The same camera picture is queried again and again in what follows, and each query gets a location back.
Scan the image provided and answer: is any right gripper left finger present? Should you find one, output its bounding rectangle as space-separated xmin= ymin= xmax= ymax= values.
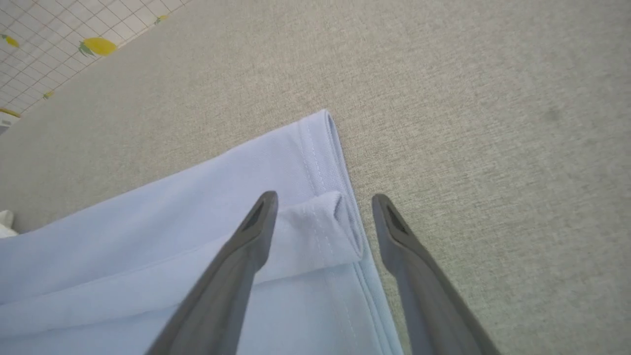
xmin=145 ymin=191 xmax=280 ymax=355

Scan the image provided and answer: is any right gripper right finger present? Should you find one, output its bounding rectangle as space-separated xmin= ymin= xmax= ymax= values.
xmin=372 ymin=193 xmax=501 ymax=355

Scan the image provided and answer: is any light blue polo shirt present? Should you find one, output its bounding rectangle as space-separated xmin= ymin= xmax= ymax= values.
xmin=0 ymin=109 xmax=406 ymax=355

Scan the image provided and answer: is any grey fabric sofa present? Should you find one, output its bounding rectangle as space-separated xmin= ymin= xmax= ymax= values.
xmin=0 ymin=0 xmax=631 ymax=355

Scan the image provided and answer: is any lemon print grid partition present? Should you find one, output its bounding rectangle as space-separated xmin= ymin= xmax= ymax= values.
xmin=0 ymin=0 xmax=192 ymax=117

